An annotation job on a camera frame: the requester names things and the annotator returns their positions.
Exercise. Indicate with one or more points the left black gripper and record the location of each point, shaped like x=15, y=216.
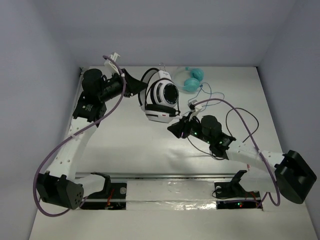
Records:
x=125, y=84

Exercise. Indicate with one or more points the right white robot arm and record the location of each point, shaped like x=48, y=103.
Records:
x=289, y=171

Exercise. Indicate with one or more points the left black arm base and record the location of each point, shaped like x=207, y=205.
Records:
x=113, y=199

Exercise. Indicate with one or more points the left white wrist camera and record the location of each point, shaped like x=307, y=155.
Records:
x=109, y=62

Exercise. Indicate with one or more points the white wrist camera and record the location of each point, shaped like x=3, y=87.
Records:
x=109, y=62
x=195, y=109

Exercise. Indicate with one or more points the teal headphones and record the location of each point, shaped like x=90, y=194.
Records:
x=191, y=84

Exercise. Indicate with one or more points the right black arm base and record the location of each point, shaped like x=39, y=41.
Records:
x=233, y=197

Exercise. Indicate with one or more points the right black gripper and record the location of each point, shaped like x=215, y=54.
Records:
x=178, y=128

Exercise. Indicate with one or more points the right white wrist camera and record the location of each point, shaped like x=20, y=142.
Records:
x=195, y=109

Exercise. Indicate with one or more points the black and white headphones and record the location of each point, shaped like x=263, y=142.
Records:
x=159, y=101

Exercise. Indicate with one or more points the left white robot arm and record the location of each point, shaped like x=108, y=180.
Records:
x=58, y=185

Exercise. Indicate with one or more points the aluminium rail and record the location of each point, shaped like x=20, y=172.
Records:
x=167, y=176

